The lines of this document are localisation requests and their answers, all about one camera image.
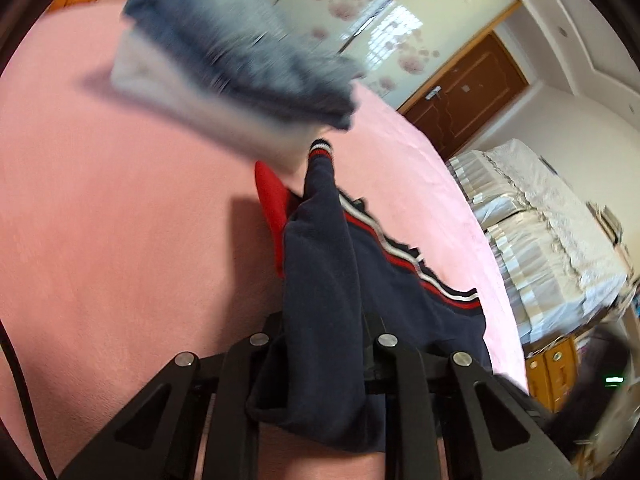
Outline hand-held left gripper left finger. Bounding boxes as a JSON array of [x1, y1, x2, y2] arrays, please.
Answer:
[[59, 312, 283, 480]]

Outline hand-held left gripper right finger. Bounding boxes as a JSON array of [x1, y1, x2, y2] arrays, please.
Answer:
[[364, 312, 583, 480]]

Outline navy and red baseball jacket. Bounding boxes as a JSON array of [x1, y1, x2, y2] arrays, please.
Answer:
[[245, 140, 493, 451]]

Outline wooden drawer cabinet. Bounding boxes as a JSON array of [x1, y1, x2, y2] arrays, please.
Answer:
[[524, 335, 583, 413]]

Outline white lace covered furniture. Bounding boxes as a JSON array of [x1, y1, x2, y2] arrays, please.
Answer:
[[446, 139, 632, 347]]

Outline stack of books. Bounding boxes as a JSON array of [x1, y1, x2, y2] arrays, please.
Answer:
[[587, 200, 626, 243]]

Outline pink bed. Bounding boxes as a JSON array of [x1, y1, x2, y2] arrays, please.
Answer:
[[0, 2, 530, 480]]

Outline folded white garment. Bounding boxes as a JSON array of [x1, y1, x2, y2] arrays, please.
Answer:
[[110, 30, 321, 172]]

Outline brown wooden door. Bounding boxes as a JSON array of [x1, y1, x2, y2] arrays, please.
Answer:
[[400, 30, 531, 161]]

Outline folded blue jeans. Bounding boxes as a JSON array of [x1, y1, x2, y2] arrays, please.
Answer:
[[122, 0, 365, 132]]

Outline floral sliding door wardrobe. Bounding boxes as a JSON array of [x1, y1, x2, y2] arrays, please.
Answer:
[[220, 0, 523, 111]]

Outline black cable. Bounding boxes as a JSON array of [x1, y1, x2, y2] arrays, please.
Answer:
[[0, 317, 57, 480]]

